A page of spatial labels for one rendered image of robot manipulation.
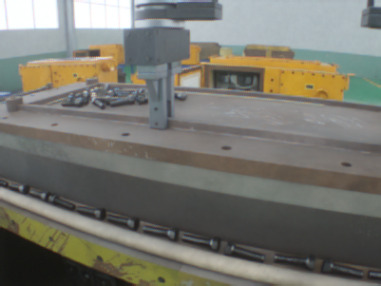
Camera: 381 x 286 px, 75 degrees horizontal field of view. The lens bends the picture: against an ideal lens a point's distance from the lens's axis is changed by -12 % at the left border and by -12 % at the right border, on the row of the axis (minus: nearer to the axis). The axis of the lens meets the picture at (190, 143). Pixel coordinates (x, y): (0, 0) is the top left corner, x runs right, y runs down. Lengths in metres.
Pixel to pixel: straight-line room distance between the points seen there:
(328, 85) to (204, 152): 2.68
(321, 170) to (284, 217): 0.08
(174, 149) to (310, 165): 0.17
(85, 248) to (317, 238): 0.33
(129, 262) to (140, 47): 0.29
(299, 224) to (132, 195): 0.24
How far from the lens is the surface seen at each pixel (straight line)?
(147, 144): 0.38
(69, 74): 4.01
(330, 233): 0.39
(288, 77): 2.95
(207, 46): 11.96
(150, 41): 0.37
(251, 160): 0.34
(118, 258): 0.42
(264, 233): 0.39
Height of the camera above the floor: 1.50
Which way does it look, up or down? 21 degrees down
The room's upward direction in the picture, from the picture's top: straight up
